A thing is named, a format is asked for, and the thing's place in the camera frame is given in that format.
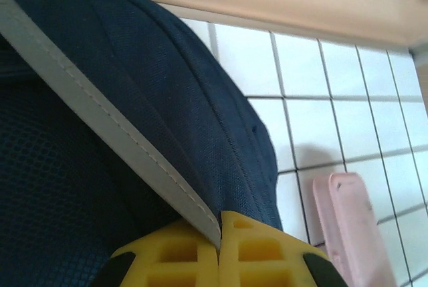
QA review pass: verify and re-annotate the navy blue backpack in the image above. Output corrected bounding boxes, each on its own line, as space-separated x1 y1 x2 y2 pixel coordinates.
0 0 284 287

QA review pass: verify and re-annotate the pink pencil case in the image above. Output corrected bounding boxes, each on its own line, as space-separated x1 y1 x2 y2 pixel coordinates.
312 172 399 287

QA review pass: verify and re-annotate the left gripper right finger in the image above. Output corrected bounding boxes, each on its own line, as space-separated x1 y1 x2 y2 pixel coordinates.
217 210 345 287

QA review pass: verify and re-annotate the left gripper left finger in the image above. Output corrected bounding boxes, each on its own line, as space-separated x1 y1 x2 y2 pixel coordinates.
95 221 220 287

